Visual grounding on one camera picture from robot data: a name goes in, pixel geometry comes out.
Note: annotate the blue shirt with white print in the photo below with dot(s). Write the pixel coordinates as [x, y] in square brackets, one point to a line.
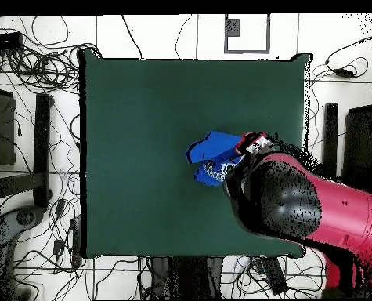
[213, 145]

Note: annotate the dark flat box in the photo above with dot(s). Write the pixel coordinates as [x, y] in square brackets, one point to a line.
[4, 125]
[359, 141]

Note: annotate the black stand bar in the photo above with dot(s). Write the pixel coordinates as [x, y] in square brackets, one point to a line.
[330, 131]
[42, 150]

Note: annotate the black power adaptor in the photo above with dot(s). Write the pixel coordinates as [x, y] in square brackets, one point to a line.
[343, 72]

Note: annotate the dark green table cloth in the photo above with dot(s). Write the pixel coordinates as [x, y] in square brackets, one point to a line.
[141, 109]

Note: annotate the black power strip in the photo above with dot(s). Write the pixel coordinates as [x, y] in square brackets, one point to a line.
[275, 276]

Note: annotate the black office chair base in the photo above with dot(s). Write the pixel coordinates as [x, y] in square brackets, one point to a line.
[26, 218]

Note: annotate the black device with ports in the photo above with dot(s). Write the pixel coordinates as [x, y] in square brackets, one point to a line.
[4, 40]

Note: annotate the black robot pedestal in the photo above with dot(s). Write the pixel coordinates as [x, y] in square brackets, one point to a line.
[188, 276]

